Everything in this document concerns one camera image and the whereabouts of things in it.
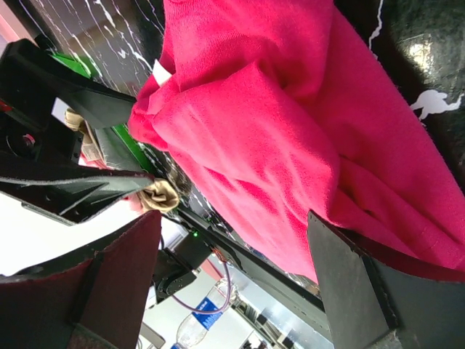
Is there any red t shirt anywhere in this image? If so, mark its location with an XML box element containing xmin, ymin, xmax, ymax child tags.
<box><xmin>129</xmin><ymin>1</ymin><xmax>464</xmax><ymax>280</ymax></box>

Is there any green folder with label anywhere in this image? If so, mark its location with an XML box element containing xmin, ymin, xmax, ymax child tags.
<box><xmin>52</xmin><ymin>53</ymin><xmax>156</xmax><ymax>173</ymax></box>

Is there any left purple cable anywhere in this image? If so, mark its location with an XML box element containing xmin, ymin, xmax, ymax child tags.
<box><xmin>172</xmin><ymin>260</ymin><xmax>233</xmax><ymax>316</ymax></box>

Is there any clear plastic water bottle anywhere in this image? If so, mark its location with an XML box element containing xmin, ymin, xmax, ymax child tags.
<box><xmin>171</xmin><ymin>278</ymin><xmax>238</xmax><ymax>348</ymax></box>

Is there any folded beige t shirt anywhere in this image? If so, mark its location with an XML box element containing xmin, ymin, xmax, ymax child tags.
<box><xmin>65</xmin><ymin>108</ymin><xmax>179</xmax><ymax>213</ymax></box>

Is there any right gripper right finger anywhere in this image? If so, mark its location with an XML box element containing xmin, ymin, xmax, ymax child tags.
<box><xmin>307</xmin><ymin>212</ymin><xmax>464</xmax><ymax>348</ymax></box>

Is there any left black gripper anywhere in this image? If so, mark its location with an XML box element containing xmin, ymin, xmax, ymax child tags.
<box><xmin>1</xmin><ymin>39</ymin><xmax>155</xmax><ymax>226</ymax></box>

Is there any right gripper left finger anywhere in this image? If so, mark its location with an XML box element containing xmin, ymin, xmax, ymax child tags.
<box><xmin>1</xmin><ymin>211</ymin><xmax>161</xmax><ymax>348</ymax></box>

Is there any black marble pattern mat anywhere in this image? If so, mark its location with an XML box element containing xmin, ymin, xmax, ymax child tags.
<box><xmin>17</xmin><ymin>1</ymin><xmax>464</xmax><ymax>236</ymax></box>

